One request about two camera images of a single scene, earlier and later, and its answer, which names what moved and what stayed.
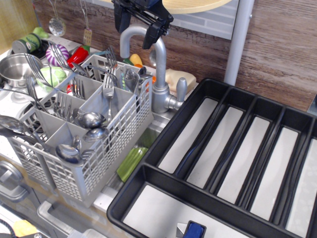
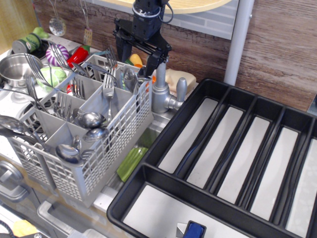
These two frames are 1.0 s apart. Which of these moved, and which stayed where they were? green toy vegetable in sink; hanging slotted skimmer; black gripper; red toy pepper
Moved: black gripper
Stayed: green toy vegetable in sink; red toy pepper; hanging slotted skimmer
